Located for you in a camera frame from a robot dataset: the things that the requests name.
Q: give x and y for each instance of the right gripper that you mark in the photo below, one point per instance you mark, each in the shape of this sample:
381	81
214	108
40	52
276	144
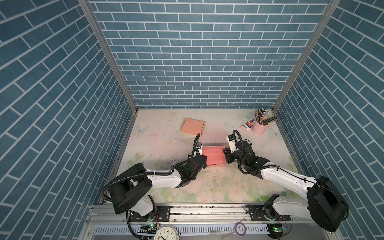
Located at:
228	155

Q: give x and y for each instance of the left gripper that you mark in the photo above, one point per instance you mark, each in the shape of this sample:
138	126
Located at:
204	158

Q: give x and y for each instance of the pink paper box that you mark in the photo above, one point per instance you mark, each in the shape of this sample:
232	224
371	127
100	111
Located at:
215	156

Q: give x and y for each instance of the orange paper box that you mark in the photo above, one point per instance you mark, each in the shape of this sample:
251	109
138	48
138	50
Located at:
193	127

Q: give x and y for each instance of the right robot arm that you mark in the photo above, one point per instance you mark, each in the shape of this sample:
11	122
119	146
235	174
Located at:
319	199

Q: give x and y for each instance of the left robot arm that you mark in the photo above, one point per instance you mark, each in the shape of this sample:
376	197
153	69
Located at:
128	192

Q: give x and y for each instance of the pink pencil cup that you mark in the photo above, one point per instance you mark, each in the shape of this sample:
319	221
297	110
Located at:
259	129

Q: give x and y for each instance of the coloured pencils bundle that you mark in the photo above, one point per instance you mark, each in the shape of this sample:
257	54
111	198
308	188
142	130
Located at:
265	116

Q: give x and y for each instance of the white analog clock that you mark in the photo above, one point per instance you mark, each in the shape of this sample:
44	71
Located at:
167	233

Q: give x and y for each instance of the purple tape roll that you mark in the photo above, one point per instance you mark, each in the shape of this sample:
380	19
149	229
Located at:
240	229

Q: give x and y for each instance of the green lit circuit board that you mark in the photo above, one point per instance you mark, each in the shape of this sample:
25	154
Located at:
275	231

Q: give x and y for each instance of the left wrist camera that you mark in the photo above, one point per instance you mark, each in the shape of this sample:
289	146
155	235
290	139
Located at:
198	149

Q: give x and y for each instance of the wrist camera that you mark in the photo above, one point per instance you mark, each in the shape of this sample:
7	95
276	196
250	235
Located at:
198	149
231	139

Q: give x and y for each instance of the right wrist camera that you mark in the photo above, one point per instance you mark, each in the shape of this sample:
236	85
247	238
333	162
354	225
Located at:
231	139

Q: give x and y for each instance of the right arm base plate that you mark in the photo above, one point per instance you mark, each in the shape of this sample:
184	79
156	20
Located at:
258	213

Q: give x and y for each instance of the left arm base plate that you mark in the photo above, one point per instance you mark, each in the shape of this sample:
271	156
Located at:
159	214

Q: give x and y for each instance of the aluminium rail frame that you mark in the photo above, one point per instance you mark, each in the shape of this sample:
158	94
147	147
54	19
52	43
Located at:
200	222

